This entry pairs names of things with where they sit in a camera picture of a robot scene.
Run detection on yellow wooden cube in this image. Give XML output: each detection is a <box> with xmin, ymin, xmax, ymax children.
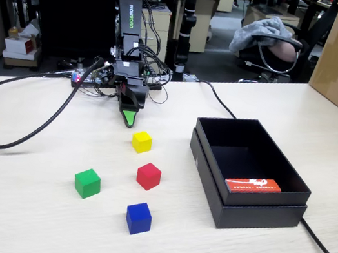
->
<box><xmin>129</xmin><ymin>129</ymin><xmax>155</xmax><ymax>156</ymax></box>

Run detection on black arm wire bundle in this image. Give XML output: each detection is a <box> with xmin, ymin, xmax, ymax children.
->
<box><xmin>124</xmin><ymin>0</ymin><xmax>185</xmax><ymax>101</ymax></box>

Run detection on white and red carton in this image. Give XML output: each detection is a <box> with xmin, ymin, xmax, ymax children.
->
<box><xmin>2</xmin><ymin>33</ymin><xmax>39</xmax><ymax>58</ymax></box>

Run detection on green wooden cube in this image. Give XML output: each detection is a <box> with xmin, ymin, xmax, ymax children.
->
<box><xmin>70</xmin><ymin>165</ymin><xmax>105</xmax><ymax>203</ymax></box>

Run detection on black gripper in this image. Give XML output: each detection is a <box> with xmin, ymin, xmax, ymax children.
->
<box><xmin>103</xmin><ymin>59</ymin><xmax>154</xmax><ymax>131</ymax></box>

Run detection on thick black table cable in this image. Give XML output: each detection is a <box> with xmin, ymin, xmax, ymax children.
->
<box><xmin>163</xmin><ymin>77</ymin><xmax>338</xmax><ymax>253</ymax></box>

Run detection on office chair chrome armrest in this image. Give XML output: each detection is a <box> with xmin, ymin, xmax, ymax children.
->
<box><xmin>234</xmin><ymin>0</ymin><xmax>338</xmax><ymax>97</ymax></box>

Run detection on small orange printed box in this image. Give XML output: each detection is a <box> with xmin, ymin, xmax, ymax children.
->
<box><xmin>223</xmin><ymin>171</ymin><xmax>284</xmax><ymax>202</ymax></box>

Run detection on black mesh office chair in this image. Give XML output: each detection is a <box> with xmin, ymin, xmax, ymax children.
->
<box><xmin>15</xmin><ymin>0</ymin><xmax>127</xmax><ymax>80</ymax></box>

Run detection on grey fleece blanket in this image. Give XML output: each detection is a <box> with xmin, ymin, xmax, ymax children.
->
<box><xmin>227</xmin><ymin>9</ymin><xmax>297</xmax><ymax>64</ymax></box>

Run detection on thick black vertical pole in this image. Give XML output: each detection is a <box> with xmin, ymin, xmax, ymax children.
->
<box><xmin>169</xmin><ymin>0</ymin><xmax>201</xmax><ymax>83</ymax></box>

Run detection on black open box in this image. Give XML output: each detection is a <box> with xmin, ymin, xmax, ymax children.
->
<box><xmin>176</xmin><ymin>127</ymin><xmax>318</xmax><ymax>244</ymax></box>

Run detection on thin black wire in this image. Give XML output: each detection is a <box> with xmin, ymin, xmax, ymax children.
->
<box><xmin>144</xmin><ymin>76</ymin><xmax>173</xmax><ymax>106</ymax></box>

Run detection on controller circuit board with LED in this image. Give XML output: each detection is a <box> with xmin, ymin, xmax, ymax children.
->
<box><xmin>70</xmin><ymin>65</ymin><xmax>114</xmax><ymax>88</ymax></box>

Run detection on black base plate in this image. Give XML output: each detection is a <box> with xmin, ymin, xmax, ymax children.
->
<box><xmin>69</xmin><ymin>69</ymin><xmax>164</xmax><ymax>105</ymax></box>

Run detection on thin black stand pole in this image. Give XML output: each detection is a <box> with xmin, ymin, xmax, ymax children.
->
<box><xmin>159</xmin><ymin>0</ymin><xmax>181</xmax><ymax>68</ymax></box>

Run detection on black cardboard box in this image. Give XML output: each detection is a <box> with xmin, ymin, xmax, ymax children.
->
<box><xmin>183</xmin><ymin>108</ymin><xmax>324</xmax><ymax>221</ymax></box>

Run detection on red wooden cube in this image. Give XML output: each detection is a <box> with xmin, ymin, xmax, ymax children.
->
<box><xmin>134</xmin><ymin>160</ymin><xmax>163</xmax><ymax>193</ymax></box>

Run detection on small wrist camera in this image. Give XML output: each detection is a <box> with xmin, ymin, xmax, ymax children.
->
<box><xmin>97</xmin><ymin>66</ymin><xmax>115</xmax><ymax>87</ymax></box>

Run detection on blue wooden cube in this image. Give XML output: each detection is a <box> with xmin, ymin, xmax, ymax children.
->
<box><xmin>122</xmin><ymin>199</ymin><xmax>155</xmax><ymax>238</ymax></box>

